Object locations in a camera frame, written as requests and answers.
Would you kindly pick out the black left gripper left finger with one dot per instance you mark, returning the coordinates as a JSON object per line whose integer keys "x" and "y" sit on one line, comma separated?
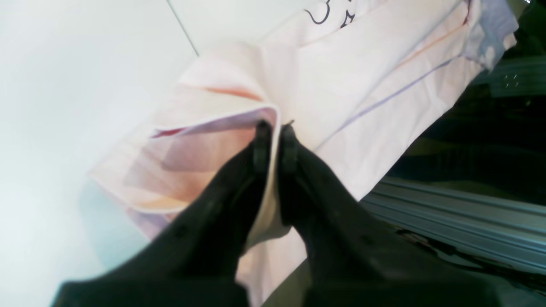
{"x": 193, "y": 262}

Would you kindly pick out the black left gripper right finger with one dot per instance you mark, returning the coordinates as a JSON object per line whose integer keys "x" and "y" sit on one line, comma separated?
{"x": 406, "y": 244}

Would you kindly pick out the pink T-shirt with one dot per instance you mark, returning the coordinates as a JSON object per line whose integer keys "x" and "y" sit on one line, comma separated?
{"x": 358, "y": 81}

